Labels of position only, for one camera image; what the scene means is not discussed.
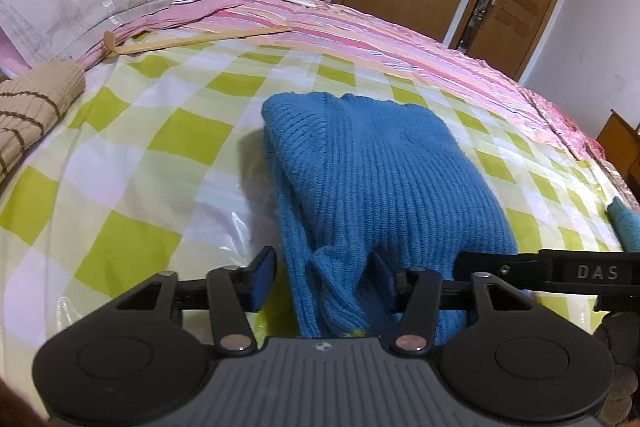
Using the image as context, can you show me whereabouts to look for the beige brown striped pillow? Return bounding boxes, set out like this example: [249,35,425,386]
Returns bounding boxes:
[0,60,86,180]

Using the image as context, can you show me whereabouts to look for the right hand in grey glove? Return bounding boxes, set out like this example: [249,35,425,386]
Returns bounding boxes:
[593,312,639,426]

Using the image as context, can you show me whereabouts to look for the pink pillow under grey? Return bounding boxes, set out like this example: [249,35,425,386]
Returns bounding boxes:
[0,29,30,78]

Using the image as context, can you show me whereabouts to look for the pink striped bed cover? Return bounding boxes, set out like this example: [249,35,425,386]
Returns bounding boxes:
[79,0,622,178]

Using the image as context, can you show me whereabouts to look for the blue striped knit sweater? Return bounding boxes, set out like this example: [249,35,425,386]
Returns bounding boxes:
[262,92,518,338]

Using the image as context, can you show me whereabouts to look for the wooden side cabinet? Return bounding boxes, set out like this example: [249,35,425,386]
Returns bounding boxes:
[597,109,640,196]

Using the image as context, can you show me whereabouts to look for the teal folded garment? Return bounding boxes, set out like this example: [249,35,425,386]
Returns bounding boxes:
[606,197,640,254]

